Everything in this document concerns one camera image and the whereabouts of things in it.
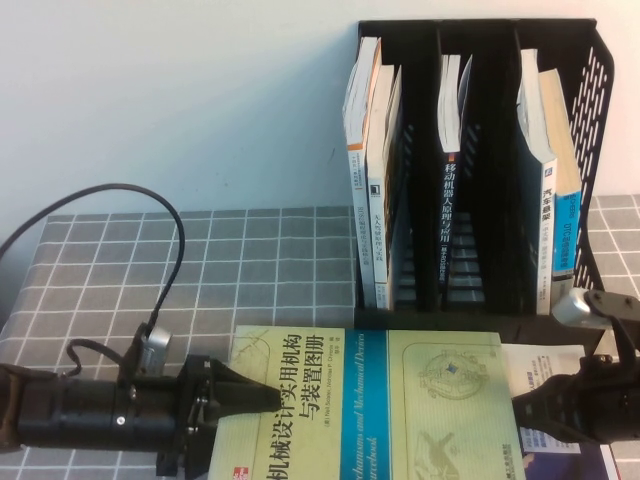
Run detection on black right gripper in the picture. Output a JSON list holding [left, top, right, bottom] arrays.
[[509, 352, 640, 446]]

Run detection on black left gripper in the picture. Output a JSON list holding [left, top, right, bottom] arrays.
[[155, 352, 282, 479]]

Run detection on yellow mechanical devices book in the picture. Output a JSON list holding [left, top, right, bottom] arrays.
[[207, 324, 527, 480]]

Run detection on black three-slot book stand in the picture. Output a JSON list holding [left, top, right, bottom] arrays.
[[353, 18, 614, 354]]

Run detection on blue spine book cream pages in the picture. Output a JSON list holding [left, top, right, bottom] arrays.
[[536, 68, 584, 301]]

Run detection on white book with orange band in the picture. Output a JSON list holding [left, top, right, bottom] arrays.
[[342, 35, 383, 307]]

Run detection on white spine book black logo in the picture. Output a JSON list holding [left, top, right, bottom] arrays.
[[364, 63, 404, 310]]

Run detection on black spine mobile robot book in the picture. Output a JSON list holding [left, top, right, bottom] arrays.
[[436, 53, 474, 296]]

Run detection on white magazine with man portrait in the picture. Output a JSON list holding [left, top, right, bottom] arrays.
[[499, 342, 617, 480]]

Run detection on grey checkered tablecloth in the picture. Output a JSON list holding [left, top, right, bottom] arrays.
[[0, 194, 640, 480]]

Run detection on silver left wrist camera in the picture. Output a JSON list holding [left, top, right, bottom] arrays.
[[139, 324, 172, 376]]

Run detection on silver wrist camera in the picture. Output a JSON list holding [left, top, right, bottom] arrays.
[[551, 288, 602, 330], [139, 324, 172, 376]]

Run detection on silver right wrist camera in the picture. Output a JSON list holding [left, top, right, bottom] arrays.
[[551, 288, 602, 330]]

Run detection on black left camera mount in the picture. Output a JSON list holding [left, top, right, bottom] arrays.
[[119, 324, 151, 401]]

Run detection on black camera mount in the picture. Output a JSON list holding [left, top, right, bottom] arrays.
[[584, 289, 640, 362], [119, 324, 151, 401]]

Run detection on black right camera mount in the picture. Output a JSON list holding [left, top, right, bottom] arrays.
[[584, 289, 640, 362]]

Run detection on black left camera cable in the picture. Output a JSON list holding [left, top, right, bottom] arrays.
[[0, 183, 184, 351]]

